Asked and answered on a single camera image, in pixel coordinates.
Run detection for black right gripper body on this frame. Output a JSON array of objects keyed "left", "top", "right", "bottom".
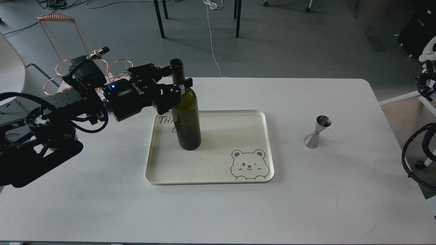
[{"left": 415, "top": 71, "right": 436, "bottom": 101}]

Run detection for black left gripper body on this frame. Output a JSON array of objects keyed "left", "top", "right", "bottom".
[{"left": 104, "top": 64, "right": 181, "bottom": 121}]

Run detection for dark green wine bottle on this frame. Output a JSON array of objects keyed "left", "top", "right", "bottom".
[{"left": 170, "top": 59, "right": 201, "bottom": 151}]

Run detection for steel double jigger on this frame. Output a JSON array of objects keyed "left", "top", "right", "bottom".
[{"left": 303, "top": 115, "right": 331, "bottom": 149}]

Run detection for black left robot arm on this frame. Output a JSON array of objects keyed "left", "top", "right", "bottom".
[{"left": 0, "top": 47, "right": 193, "bottom": 188}]

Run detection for black box background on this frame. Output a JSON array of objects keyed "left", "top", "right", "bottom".
[{"left": 398, "top": 0, "right": 436, "bottom": 57}]

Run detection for cream bear serving tray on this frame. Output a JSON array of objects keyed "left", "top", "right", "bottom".
[{"left": 145, "top": 110, "right": 275, "bottom": 185}]

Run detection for black table legs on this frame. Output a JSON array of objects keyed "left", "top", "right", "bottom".
[{"left": 153, "top": 0, "right": 242, "bottom": 38}]

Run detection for copper wire bottle rack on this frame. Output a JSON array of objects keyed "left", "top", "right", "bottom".
[{"left": 37, "top": 13, "right": 134, "bottom": 97}]

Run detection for white floor cable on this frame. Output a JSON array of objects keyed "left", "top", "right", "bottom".
[{"left": 203, "top": 0, "right": 228, "bottom": 78}]

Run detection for black cables on floor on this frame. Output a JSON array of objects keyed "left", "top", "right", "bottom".
[{"left": 3, "top": 0, "right": 154, "bottom": 35}]

